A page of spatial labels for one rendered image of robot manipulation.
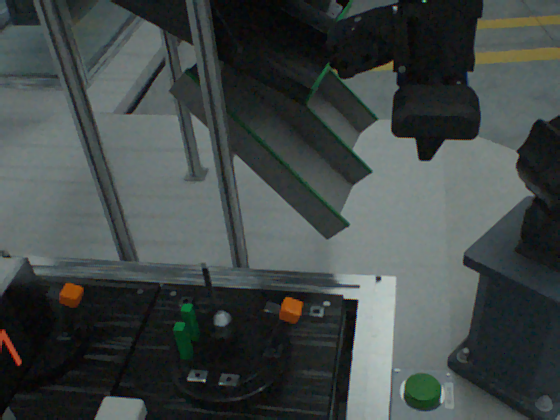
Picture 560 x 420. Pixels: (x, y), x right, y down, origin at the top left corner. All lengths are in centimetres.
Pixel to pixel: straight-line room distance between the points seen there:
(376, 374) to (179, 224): 53
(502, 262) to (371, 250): 35
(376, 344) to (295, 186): 22
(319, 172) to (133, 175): 48
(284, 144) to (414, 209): 32
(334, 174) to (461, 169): 36
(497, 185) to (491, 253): 47
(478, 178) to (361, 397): 61
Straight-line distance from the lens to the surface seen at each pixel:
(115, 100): 157
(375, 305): 81
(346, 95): 104
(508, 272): 72
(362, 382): 72
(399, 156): 125
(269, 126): 89
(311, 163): 90
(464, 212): 112
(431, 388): 71
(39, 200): 128
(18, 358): 51
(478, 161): 126
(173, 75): 114
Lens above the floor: 154
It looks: 42 degrees down
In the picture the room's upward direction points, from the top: 5 degrees counter-clockwise
